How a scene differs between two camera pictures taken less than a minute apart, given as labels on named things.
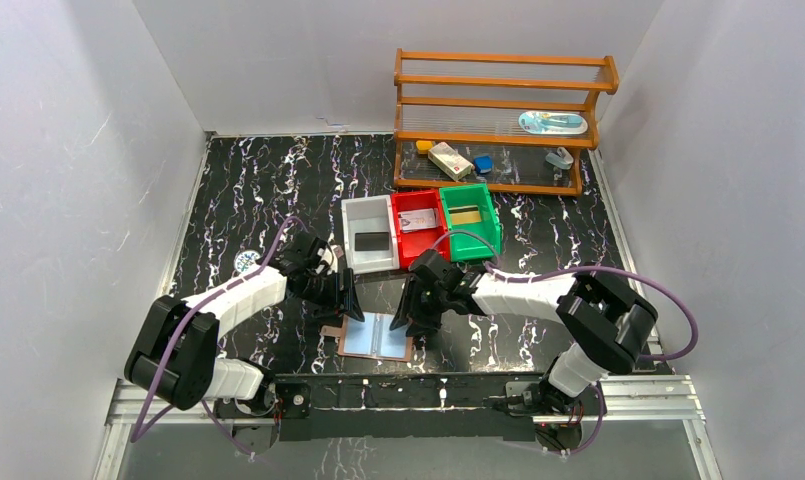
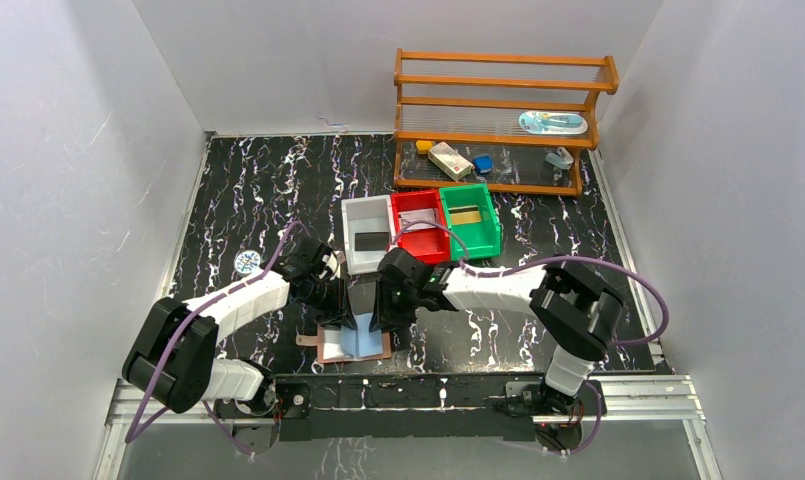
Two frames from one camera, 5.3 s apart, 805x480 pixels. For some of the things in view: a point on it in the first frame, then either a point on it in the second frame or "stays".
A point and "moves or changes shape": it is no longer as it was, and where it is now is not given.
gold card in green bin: [465, 215] stays
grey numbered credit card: [418, 219] stays
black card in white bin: [371, 241] stays
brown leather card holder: [371, 338] moves or changes shape
